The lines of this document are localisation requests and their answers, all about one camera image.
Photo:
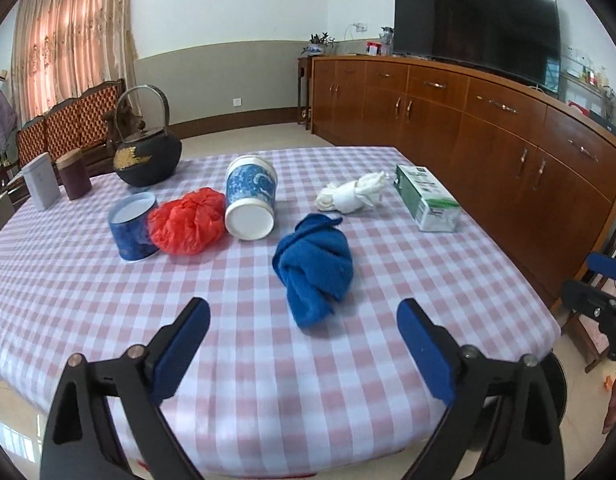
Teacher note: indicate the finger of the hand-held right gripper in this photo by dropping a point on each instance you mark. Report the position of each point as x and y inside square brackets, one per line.
[588, 300]
[608, 266]

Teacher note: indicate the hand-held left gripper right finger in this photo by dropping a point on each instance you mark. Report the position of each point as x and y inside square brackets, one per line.
[428, 350]

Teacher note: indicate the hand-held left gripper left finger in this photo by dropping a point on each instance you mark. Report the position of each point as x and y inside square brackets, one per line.
[183, 345]

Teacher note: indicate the small dark blue cup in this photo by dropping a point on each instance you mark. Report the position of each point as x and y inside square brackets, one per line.
[133, 235]

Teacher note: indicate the red plastic bag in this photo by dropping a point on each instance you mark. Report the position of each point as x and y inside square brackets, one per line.
[188, 222]

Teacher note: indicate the blue cloth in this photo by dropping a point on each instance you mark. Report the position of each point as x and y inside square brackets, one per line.
[315, 265]

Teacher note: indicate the green white carton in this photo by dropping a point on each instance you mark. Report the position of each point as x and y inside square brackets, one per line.
[428, 197]

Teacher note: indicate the blue white paper tub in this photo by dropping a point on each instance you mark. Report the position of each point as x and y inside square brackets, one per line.
[250, 195]

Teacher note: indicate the white cloth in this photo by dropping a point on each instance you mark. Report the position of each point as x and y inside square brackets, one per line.
[348, 195]

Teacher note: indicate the person's right hand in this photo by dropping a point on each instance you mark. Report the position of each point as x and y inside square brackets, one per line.
[615, 400]

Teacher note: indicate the carved wooden stand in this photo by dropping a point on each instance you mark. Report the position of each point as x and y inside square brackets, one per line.
[585, 340]

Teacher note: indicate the pink checked tablecloth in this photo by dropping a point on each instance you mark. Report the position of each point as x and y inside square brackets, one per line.
[238, 285]

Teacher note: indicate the glass vase with stems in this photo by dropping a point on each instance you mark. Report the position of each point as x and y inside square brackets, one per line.
[613, 102]

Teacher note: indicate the long wooden sideboard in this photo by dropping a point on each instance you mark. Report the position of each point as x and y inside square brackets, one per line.
[488, 140]

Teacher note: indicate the black iron teapot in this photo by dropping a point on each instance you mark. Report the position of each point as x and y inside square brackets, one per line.
[148, 157]

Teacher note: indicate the brown canister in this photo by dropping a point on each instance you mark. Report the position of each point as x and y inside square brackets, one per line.
[74, 177]

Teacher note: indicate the grey tin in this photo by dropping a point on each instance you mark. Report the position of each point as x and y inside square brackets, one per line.
[40, 182]

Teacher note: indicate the wooden bench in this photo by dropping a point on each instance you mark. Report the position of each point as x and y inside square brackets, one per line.
[73, 115]

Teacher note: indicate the small wooden side table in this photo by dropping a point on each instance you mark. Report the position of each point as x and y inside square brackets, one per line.
[304, 90]

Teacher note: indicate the black flat television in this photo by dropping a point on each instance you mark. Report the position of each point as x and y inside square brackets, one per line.
[478, 15]

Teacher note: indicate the grey hanging garment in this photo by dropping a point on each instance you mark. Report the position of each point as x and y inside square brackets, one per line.
[2, 120]

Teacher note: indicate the small red white box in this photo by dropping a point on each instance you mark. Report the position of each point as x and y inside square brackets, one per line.
[373, 49]

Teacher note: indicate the small potted plant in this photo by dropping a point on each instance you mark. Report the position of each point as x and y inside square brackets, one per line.
[318, 45]

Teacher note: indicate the pink curtain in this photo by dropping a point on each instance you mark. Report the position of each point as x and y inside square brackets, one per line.
[73, 35]

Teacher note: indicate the white plugged charger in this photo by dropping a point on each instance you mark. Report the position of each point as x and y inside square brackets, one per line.
[360, 26]

